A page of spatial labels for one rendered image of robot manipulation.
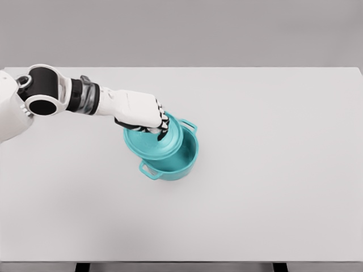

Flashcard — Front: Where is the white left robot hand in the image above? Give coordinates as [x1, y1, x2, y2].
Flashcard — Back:
[112, 90, 171, 142]

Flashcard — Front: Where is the teal pot lid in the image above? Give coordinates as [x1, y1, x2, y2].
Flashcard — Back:
[123, 110, 184, 162]

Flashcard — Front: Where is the teal pot with handles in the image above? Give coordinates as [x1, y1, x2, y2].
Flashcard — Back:
[138, 119, 200, 181]

